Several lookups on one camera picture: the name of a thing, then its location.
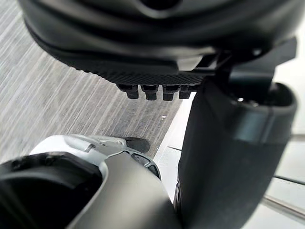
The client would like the silver cabinet handle bar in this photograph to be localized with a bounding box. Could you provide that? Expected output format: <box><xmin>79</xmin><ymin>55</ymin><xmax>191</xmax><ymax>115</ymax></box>
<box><xmin>264</xmin><ymin>193</ymin><xmax>305</xmax><ymax>216</ymax></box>

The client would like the silver robot leg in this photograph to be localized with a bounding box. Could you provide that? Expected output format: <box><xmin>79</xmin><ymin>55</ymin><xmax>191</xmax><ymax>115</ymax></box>
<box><xmin>0</xmin><ymin>135</ymin><xmax>180</xmax><ymax>229</ymax></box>

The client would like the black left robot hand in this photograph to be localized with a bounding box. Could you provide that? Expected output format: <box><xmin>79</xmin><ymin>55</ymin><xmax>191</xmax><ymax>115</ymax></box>
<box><xmin>18</xmin><ymin>0</ymin><xmax>305</xmax><ymax>229</ymax></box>

